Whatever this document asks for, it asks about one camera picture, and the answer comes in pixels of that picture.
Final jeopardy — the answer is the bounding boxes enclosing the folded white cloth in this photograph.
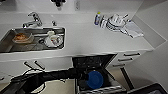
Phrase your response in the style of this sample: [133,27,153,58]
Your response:
[121,20,145,39]

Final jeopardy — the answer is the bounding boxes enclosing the small white bottle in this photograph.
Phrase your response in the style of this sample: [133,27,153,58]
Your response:
[100,17,108,28]

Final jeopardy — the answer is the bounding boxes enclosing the white drawer unit beside dishwasher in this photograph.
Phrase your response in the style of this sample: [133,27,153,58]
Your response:
[107,50,143,69]

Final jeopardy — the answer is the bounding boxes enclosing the wire dishwasher rack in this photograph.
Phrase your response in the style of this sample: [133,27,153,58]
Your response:
[77,68,126,94]

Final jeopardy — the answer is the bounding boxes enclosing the dish soap bottle blue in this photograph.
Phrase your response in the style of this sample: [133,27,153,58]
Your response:
[94,11,102,27]

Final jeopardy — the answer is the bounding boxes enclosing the blue plastic bowl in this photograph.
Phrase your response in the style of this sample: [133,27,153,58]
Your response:
[86,70,105,89]

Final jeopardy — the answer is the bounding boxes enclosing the orange bowl in sink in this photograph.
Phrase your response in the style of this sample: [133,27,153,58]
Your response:
[12,31,35,44]

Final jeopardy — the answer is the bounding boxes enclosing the white cup in sink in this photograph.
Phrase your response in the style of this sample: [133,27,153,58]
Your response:
[44,30,64,48]

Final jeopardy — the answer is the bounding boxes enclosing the stacked white dishes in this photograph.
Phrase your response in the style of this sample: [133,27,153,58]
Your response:
[107,13,129,32]

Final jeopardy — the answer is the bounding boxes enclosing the chrome sink faucet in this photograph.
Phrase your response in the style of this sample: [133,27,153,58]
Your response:
[22,11,44,29]

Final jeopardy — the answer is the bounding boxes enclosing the stainless steel dishwasher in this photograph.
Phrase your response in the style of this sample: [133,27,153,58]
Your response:
[71,53,129,94]

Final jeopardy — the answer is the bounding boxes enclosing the white sink base cabinet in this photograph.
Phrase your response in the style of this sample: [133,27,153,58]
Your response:
[0,56,75,84]

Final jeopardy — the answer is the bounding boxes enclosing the wall power outlet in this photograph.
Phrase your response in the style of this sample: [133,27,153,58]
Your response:
[74,0,82,11]

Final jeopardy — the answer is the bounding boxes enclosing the stainless steel sink basin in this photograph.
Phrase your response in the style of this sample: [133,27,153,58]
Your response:
[0,27,67,54]

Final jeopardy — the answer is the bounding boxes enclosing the thin dark robot cable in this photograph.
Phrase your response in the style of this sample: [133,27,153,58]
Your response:
[22,68,47,94]

